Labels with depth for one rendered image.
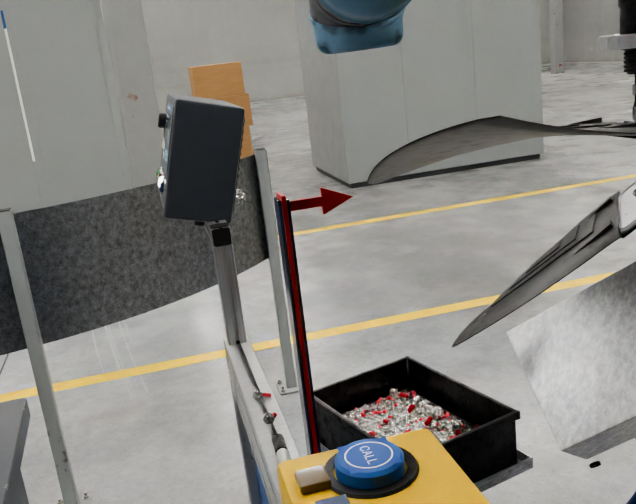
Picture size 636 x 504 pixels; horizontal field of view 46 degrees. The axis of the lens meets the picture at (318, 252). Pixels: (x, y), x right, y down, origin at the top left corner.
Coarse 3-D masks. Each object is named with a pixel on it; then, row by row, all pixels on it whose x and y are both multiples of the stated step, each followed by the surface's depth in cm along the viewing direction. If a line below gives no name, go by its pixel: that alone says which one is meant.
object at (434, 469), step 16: (416, 432) 46; (400, 448) 44; (416, 448) 44; (432, 448) 44; (288, 464) 44; (304, 464) 44; (320, 464) 44; (416, 464) 42; (432, 464) 43; (448, 464) 42; (288, 480) 43; (336, 480) 42; (400, 480) 41; (416, 480) 41; (432, 480) 41; (448, 480) 41; (464, 480) 41; (288, 496) 42; (304, 496) 41; (320, 496) 41; (352, 496) 40; (368, 496) 40; (384, 496) 40; (400, 496) 40; (416, 496) 40; (432, 496) 40; (448, 496) 40; (464, 496) 39; (480, 496) 39
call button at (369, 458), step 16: (352, 448) 43; (368, 448) 43; (384, 448) 43; (336, 464) 42; (352, 464) 42; (368, 464) 41; (384, 464) 41; (400, 464) 41; (352, 480) 41; (368, 480) 41; (384, 480) 41
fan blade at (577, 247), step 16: (608, 208) 82; (592, 224) 82; (608, 224) 78; (560, 240) 88; (576, 240) 83; (592, 240) 79; (608, 240) 77; (544, 256) 88; (560, 256) 83; (576, 256) 80; (592, 256) 77; (528, 272) 88; (544, 272) 83; (560, 272) 80; (512, 288) 89; (528, 288) 83; (544, 288) 80; (496, 304) 88; (512, 304) 83; (480, 320) 87; (496, 320) 82; (464, 336) 85
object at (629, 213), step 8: (632, 184) 82; (624, 192) 83; (632, 192) 81; (624, 200) 81; (632, 200) 79; (624, 208) 80; (632, 208) 78; (624, 216) 78; (632, 216) 77; (624, 224) 77; (632, 224) 76; (624, 232) 76
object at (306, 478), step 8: (296, 472) 42; (304, 472) 42; (312, 472) 42; (320, 472) 42; (296, 480) 42; (304, 480) 41; (312, 480) 41; (320, 480) 41; (328, 480) 41; (304, 488) 41; (312, 488) 41; (320, 488) 41; (328, 488) 41
